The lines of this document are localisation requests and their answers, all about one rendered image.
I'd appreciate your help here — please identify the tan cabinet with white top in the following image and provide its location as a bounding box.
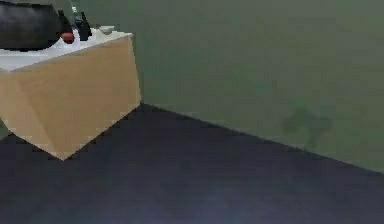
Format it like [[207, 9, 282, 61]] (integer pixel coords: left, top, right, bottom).
[[0, 27, 142, 162]]

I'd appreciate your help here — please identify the clear glass bottle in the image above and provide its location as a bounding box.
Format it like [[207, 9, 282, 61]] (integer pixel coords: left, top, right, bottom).
[[69, 0, 83, 24]]

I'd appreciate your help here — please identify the black bottle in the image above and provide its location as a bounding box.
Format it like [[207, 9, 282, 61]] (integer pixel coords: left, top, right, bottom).
[[75, 12, 93, 42]]

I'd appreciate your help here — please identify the small white bowl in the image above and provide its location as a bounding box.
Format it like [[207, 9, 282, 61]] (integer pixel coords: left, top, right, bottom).
[[98, 25, 116, 35]]

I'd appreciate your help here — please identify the red round fruit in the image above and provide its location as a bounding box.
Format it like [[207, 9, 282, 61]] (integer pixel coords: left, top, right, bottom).
[[60, 32, 76, 45]]

